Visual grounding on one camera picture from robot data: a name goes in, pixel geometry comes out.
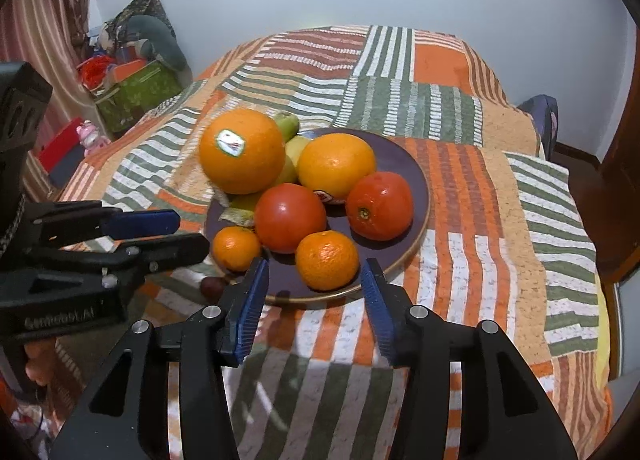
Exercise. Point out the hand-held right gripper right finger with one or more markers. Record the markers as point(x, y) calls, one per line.
point(377, 310)

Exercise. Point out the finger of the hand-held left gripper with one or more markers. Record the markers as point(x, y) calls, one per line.
point(142, 224)
point(170, 252)

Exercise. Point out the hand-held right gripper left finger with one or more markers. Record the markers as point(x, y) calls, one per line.
point(250, 310)

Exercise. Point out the small tangerine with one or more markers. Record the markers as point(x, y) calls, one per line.
point(235, 247)
point(327, 260)

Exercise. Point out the red tomato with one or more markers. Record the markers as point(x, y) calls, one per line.
point(290, 217)
point(380, 205)

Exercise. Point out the large orange white sticker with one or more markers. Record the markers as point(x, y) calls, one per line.
point(250, 160)

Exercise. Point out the large orange red sticker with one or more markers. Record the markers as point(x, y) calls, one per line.
point(336, 165)

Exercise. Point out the purple round plate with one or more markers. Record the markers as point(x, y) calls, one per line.
point(400, 155)

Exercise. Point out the person's left hand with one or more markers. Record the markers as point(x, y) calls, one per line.
point(40, 360)

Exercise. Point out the dark red jujube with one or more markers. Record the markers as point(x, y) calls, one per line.
point(212, 287)

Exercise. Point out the pink toy figure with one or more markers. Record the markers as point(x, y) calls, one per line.
point(92, 137)

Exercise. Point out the red flat box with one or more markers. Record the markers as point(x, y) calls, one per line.
point(62, 155)

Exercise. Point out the striped patchwork blanket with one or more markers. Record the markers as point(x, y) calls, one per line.
point(475, 250)

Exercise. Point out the green storage box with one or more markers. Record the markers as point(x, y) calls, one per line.
point(137, 95)

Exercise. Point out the orange cardboard box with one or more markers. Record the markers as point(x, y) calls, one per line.
point(127, 69)

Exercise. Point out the red plastic bag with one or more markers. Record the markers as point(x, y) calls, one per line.
point(92, 72)

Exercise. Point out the camouflage cloth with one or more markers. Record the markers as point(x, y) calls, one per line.
point(142, 2)

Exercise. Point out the striped red curtain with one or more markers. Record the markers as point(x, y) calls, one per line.
point(45, 15)

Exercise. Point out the brown wooden door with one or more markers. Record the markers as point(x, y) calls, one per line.
point(617, 190)

